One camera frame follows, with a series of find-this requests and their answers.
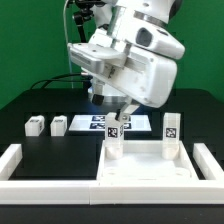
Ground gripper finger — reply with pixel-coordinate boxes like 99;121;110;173
115;102;140;121

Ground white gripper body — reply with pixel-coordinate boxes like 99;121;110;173
67;18;186;109

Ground white square table top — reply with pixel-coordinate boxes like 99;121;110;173
97;140;198;182

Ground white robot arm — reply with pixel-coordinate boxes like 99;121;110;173
68;0;185;121

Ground white U-shaped obstacle fence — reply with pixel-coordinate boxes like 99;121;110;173
0;143;224;205

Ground black cables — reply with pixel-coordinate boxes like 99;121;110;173
29;73;93;91

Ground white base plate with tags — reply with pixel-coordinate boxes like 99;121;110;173
69;115;151;131

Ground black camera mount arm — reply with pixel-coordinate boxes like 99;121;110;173
73;0;105;43

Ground white cable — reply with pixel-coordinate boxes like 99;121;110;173
62;0;75;90

